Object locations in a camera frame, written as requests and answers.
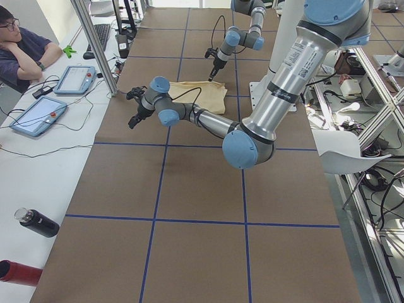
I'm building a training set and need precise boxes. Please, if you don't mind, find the seated person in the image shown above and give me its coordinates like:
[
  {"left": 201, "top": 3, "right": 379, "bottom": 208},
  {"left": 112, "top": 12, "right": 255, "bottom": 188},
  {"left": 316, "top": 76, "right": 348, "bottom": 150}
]
[{"left": 1, "top": 6, "right": 62, "bottom": 93}]

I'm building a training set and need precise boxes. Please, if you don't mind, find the black keyboard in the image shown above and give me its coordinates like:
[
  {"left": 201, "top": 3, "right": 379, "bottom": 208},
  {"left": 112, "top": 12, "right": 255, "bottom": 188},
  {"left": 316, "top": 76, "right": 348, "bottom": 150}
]
[{"left": 93, "top": 24, "right": 111, "bottom": 50}]

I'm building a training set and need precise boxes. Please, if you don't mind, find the far blue teach pendant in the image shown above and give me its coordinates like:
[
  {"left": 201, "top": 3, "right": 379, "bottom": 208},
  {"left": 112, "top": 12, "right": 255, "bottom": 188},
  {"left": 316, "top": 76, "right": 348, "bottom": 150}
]
[{"left": 53, "top": 66, "right": 97, "bottom": 95}]

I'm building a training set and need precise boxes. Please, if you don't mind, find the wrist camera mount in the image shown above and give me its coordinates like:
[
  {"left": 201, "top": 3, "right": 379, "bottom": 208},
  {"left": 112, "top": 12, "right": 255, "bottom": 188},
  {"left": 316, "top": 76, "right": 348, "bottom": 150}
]
[
  {"left": 126, "top": 86, "right": 147, "bottom": 100},
  {"left": 205, "top": 47, "right": 218, "bottom": 59}
]

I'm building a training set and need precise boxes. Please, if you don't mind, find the near blue teach pendant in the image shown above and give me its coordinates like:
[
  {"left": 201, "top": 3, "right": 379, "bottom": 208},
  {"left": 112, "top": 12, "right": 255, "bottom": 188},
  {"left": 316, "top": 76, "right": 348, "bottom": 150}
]
[{"left": 9, "top": 96, "right": 68, "bottom": 137}]

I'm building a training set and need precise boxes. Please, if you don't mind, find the beige long-sleeve printed shirt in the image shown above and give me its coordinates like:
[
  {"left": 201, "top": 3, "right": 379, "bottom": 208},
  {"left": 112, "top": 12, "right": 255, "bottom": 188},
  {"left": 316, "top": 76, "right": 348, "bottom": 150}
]
[{"left": 169, "top": 81, "right": 227, "bottom": 114}]

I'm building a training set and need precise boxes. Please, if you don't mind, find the blue teach pendant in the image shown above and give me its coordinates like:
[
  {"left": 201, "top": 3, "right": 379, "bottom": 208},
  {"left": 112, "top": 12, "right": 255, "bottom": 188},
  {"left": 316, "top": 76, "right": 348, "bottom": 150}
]
[
  {"left": 53, "top": 66, "right": 97, "bottom": 95},
  {"left": 9, "top": 96, "right": 68, "bottom": 137}
]

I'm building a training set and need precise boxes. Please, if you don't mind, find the black water bottle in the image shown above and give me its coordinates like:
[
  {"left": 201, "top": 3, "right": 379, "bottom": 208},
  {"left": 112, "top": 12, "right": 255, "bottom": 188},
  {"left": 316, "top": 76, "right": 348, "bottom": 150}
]
[{"left": 14, "top": 208, "right": 59, "bottom": 238}]

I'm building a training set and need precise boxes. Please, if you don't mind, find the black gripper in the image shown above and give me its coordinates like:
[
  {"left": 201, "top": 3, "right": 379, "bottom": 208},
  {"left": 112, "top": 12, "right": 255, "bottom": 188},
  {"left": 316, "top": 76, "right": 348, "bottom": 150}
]
[
  {"left": 208, "top": 57, "right": 227, "bottom": 81},
  {"left": 128, "top": 104, "right": 153, "bottom": 128}
]

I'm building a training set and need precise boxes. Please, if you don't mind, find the red bottle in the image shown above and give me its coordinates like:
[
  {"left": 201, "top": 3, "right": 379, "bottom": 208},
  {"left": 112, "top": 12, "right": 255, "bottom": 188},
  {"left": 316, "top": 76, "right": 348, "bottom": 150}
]
[{"left": 1, "top": 260, "right": 42, "bottom": 287}]

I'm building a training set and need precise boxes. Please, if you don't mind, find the green plastic clamp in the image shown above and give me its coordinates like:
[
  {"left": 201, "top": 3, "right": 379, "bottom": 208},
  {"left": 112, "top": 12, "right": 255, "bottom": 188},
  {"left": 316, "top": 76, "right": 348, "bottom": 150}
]
[{"left": 62, "top": 45, "right": 77, "bottom": 59}]

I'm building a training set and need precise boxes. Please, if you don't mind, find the aluminium frame post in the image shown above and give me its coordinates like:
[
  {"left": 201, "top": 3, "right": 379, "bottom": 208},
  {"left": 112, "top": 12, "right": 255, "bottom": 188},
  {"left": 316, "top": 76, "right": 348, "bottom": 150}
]
[{"left": 71, "top": 0, "right": 118, "bottom": 97}]

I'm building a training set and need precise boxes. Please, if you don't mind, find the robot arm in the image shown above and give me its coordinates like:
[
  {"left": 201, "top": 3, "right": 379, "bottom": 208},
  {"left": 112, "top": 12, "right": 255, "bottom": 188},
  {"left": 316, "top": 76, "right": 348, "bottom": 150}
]
[
  {"left": 126, "top": 0, "right": 373, "bottom": 169},
  {"left": 205, "top": 0, "right": 266, "bottom": 81}
]

